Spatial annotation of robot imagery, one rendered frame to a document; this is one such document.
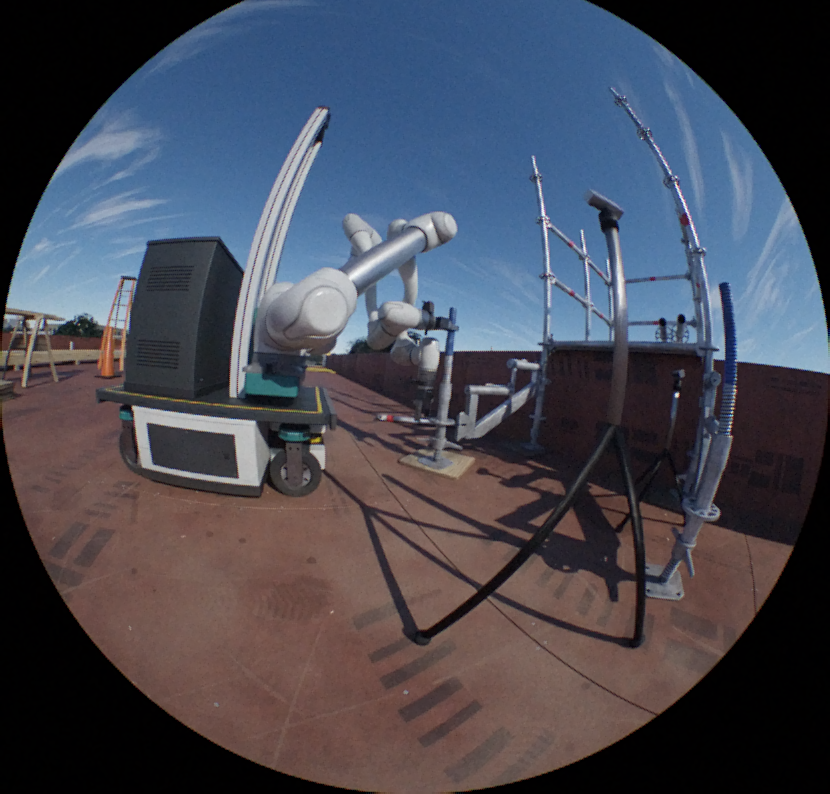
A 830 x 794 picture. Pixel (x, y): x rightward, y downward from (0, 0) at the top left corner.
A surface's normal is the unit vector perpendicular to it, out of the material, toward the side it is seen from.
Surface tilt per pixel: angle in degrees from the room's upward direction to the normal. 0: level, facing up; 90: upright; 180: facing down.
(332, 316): 94
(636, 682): 0
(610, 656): 0
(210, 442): 90
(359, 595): 0
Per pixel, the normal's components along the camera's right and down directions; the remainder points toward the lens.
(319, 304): 0.69, 0.18
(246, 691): 0.10, -0.99
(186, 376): 0.40, 0.08
